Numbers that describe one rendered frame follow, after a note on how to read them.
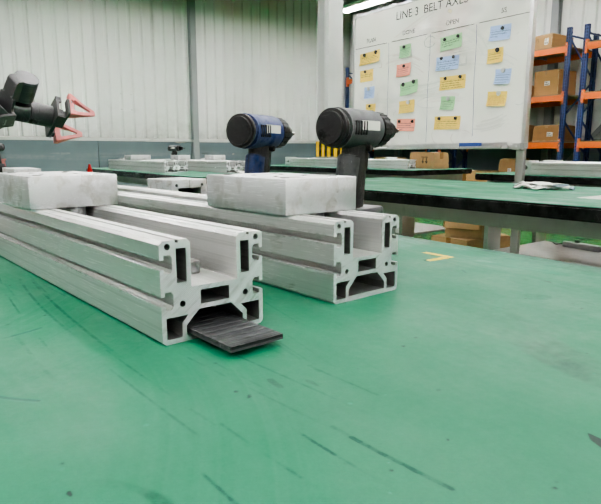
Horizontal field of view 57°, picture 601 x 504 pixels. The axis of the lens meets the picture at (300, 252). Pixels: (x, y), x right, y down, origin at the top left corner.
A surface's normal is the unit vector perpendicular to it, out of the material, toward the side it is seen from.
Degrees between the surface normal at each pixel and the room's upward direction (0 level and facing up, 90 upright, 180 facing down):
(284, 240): 90
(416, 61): 90
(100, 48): 90
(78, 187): 90
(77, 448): 0
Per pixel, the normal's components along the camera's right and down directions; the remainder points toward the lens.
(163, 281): 0.66, 0.13
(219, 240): -0.76, 0.11
